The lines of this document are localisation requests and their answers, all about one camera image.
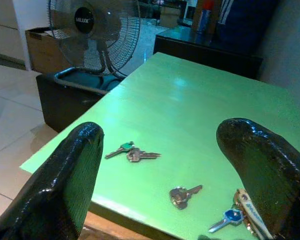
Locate blue bag with white stripes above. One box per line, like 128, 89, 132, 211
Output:
214, 0, 279, 49

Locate white keychain tag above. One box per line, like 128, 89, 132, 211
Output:
233, 188, 274, 240

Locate black wire-cage floor fan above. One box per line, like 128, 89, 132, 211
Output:
46, 0, 142, 97

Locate blue and orange spray can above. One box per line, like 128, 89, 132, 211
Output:
196, 0, 215, 34

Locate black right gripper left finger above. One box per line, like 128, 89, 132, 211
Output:
0, 121, 105, 240

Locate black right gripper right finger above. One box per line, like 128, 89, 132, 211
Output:
216, 117, 300, 240

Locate green-capped key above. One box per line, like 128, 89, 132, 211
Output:
104, 141, 136, 160

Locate plain silver key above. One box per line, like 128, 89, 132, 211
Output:
126, 147, 162, 163

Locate green board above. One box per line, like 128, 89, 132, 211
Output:
19, 51, 300, 240

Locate bronze key with ring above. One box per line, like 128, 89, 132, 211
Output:
169, 184, 204, 210

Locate plain brown cardboard box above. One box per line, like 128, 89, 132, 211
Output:
24, 27, 75, 74

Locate blue-capped key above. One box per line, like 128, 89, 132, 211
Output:
208, 208, 245, 234

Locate tall brown cardboard carton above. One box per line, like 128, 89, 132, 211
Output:
191, 0, 224, 34

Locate black glass-top cabinet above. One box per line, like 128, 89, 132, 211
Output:
153, 24, 263, 81

